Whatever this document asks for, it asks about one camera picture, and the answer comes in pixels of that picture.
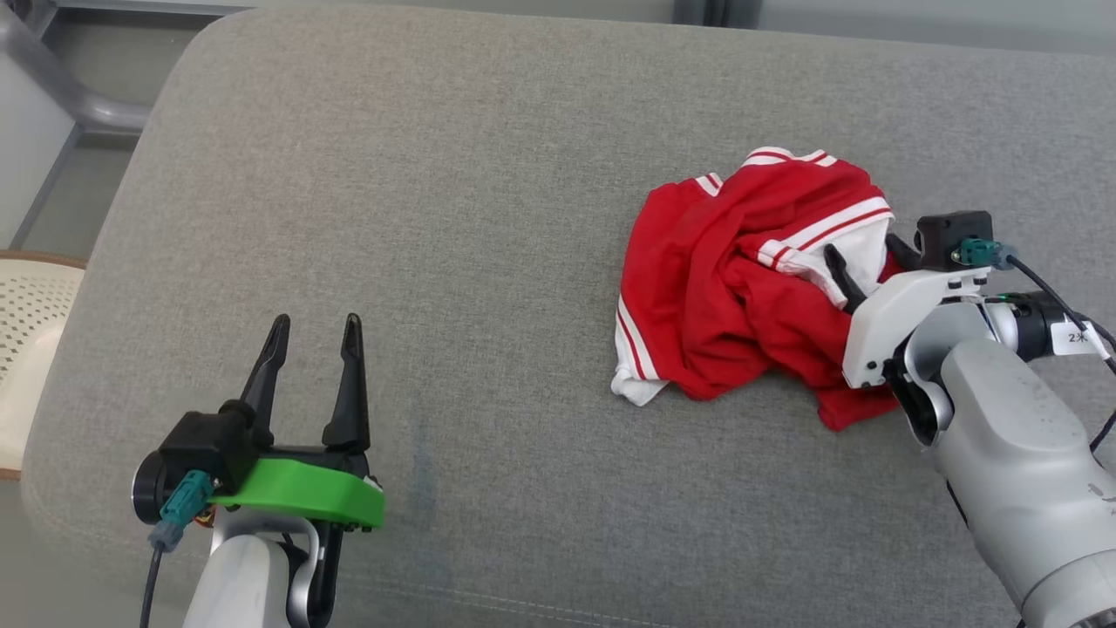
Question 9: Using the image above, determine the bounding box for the grey fabric sofa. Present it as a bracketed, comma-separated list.
[19, 4, 1116, 628]

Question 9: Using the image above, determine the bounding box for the teal right camera connector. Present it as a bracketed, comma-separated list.
[950, 237, 1017, 270]

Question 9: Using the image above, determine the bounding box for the teal camera connector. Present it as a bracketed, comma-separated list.
[148, 469, 215, 552]
[950, 237, 1017, 270]

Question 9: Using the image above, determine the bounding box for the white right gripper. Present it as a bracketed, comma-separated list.
[823, 232, 992, 391]

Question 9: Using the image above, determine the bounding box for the cream perforated laundry basket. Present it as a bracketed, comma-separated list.
[0, 251, 87, 482]

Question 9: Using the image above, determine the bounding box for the white cable label tag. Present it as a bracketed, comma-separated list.
[1051, 318, 1113, 360]

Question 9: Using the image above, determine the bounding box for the red and white basketball jersey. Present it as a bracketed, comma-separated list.
[610, 146, 901, 433]

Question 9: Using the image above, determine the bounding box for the teal left camera connector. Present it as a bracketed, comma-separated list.
[148, 469, 215, 552]

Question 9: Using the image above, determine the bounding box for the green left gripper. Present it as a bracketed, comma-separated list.
[209, 313, 387, 533]

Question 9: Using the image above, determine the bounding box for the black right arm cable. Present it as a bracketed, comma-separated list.
[1003, 253, 1116, 454]

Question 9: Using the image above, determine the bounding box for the black left camera cable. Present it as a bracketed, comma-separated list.
[139, 545, 167, 628]

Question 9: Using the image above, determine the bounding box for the grey metal tube frame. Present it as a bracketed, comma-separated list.
[0, 0, 151, 133]

